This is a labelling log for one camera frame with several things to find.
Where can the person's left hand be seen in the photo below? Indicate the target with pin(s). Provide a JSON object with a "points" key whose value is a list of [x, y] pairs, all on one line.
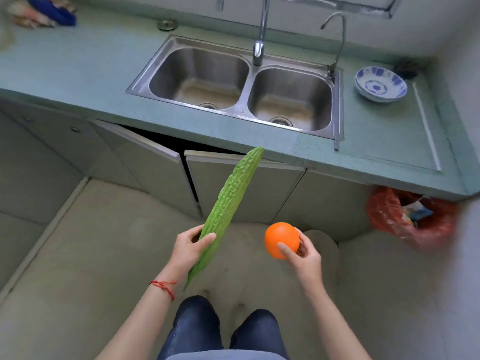
{"points": [[186, 250]]}

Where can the person's right hand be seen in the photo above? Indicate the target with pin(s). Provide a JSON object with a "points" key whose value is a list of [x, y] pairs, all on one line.
{"points": [[306, 257]]}

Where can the person's right thumb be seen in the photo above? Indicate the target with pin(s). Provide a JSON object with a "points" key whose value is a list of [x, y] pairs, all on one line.
{"points": [[288, 251]]}

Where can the person's left thumb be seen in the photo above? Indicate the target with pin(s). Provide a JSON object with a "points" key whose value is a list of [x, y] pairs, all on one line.
{"points": [[204, 239]]}

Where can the orange fruit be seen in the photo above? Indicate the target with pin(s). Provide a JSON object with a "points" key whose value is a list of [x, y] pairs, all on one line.
{"points": [[281, 239]]}

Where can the green bitter gourd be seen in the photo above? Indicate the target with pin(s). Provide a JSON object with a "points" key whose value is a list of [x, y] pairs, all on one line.
{"points": [[225, 206]]}

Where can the person's right forearm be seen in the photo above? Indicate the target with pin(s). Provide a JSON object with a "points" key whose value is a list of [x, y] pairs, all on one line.
{"points": [[333, 322]]}

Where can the person's left forearm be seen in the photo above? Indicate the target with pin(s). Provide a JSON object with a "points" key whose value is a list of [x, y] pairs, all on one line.
{"points": [[138, 314]]}

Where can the person's legs in blue jeans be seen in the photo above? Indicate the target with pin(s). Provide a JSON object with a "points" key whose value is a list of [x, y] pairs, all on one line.
{"points": [[221, 331]]}

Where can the red plastic trash bag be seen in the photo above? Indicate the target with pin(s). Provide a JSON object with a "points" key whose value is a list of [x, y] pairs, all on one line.
{"points": [[410, 217]]}

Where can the stainless steel double sink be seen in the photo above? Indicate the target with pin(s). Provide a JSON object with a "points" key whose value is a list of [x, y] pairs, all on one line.
{"points": [[240, 86]]}

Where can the blue and white bowl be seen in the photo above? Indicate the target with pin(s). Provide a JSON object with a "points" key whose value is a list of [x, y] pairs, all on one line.
{"points": [[380, 84]]}

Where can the thin gooseneck water tap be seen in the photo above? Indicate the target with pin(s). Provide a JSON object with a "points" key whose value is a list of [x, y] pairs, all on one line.
{"points": [[336, 44]]}

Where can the tall chrome kitchen faucet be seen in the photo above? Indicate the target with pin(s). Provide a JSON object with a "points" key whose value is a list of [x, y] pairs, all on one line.
{"points": [[261, 33]]}

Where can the round metal countertop cap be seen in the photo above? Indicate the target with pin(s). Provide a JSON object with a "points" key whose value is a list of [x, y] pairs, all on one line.
{"points": [[167, 25]]}

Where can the dark scrubber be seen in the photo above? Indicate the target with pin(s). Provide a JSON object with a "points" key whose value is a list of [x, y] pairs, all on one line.
{"points": [[407, 68]]}

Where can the blue and pink cloth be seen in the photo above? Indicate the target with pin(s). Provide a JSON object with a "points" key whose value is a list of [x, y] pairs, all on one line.
{"points": [[43, 11]]}

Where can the metal window frame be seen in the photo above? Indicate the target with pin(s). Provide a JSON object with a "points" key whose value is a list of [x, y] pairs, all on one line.
{"points": [[337, 3]]}

